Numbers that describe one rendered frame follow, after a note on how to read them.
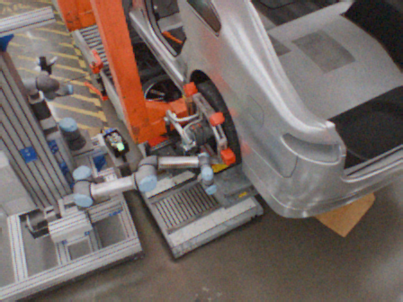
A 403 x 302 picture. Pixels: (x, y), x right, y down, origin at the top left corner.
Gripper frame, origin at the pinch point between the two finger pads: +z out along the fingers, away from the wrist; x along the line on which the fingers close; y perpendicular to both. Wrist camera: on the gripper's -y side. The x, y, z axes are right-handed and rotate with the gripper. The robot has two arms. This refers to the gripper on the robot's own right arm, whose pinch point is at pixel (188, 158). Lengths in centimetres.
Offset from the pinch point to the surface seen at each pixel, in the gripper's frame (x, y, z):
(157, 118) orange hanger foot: -3, -13, 62
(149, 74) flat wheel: -28, -33, 141
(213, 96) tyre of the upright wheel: -30.0, 34.8, 12.8
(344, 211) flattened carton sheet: -110, -81, -58
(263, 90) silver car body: -31, 82, -43
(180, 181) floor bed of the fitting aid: -5, -75, 40
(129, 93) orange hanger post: 15, 24, 60
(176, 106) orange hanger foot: -23, -15, 68
